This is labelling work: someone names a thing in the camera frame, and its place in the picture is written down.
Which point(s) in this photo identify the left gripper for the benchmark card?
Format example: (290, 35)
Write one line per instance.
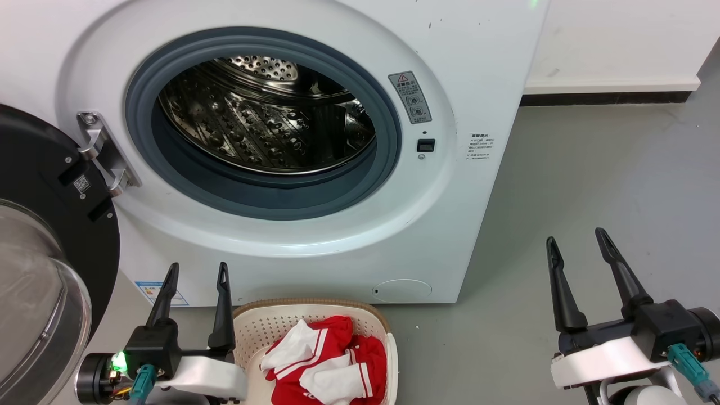
(152, 346)

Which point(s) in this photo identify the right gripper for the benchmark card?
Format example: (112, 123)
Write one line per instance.
(672, 329)

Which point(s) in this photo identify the red and white garment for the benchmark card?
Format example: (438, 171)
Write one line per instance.
(337, 343)

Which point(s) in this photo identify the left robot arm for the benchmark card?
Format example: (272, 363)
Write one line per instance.
(95, 379)

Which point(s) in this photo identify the cream perforated laundry basket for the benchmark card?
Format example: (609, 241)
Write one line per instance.
(264, 326)

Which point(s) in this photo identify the stainless steel washing machine drum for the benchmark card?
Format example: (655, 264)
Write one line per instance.
(253, 124)

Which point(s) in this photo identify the black round washer door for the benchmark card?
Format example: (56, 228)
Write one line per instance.
(45, 163)

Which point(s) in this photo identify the blue energy label sticker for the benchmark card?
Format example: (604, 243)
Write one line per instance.
(147, 292)

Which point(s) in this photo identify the grey rubber door gasket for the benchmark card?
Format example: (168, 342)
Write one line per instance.
(270, 199)

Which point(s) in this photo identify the white front-load washing machine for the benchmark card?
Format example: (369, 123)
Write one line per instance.
(450, 214)

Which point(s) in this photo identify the silver metal door hinge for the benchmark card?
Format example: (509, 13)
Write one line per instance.
(107, 154)

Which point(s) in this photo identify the small white text sticker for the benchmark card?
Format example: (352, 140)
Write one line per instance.
(481, 147)

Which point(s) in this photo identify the black skirting strip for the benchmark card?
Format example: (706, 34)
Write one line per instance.
(604, 98)

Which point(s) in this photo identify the round white filter cover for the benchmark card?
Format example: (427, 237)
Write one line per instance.
(402, 290)

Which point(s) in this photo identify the black door latch socket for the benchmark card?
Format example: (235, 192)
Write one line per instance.
(426, 145)

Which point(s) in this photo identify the grey warning label sticker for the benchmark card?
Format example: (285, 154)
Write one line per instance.
(410, 97)

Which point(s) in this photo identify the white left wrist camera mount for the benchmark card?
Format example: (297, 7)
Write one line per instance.
(208, 377)

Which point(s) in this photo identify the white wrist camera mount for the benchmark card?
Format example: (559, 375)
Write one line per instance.
(607, 360)
(208, 377)

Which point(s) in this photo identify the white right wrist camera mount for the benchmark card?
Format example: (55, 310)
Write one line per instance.
(607, 360)

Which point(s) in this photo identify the white wall skirting board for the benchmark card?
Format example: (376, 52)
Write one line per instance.
(610, 85)

